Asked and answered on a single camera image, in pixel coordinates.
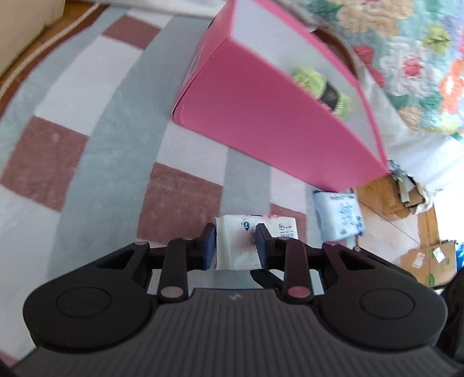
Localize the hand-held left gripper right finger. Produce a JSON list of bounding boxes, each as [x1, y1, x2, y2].
[[250, 224, 385, 303]]

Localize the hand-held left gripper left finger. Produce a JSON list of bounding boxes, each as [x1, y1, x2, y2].
[[90, 223, 217, 303]]

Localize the white tissue packet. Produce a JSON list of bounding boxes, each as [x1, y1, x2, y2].
[[214, 214, 300, 271]]

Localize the pink cardboard box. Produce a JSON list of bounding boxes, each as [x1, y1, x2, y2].
[[172, 0, 391, 193]]

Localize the blue white wipes packet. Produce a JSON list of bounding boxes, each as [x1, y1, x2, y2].
[[313, 190, 365, 242]]

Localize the checkered rug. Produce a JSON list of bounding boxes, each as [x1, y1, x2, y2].
[[0, 3, 361, 367]]

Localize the torn cardboard scraps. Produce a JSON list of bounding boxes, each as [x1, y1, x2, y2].
[[389, 160, 436, 218]]

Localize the green yarn ball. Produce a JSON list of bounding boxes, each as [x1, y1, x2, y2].
[[292, 67, 354, 119]]

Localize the cardboard box with green print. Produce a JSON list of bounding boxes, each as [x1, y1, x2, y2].
[[398, 240, 458, 288]]

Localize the white bed sheet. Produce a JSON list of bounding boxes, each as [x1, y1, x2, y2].
[[357, 70, 464, 194]]

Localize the dark cloth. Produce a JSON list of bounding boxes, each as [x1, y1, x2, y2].
[[434, 266, 464, 365]]

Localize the floral quilt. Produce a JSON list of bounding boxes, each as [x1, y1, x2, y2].
[[286, 0, 464, 142]]

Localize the plain cardboard box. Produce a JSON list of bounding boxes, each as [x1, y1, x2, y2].
[[0, 0, 66, 77]]

